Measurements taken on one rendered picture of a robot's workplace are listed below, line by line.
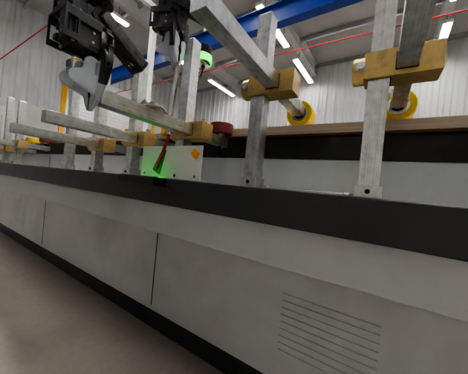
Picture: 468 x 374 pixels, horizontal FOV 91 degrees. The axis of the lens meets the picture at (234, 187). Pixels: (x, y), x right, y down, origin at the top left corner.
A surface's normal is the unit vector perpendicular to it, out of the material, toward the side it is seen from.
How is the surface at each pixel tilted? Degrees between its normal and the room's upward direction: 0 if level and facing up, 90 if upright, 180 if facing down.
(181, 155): 90
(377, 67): 90
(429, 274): 90
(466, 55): 90
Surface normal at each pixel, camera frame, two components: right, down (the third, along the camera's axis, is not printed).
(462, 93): -0.57, -0.05
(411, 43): -0.10, 1.00
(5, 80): 0.82, 0.08
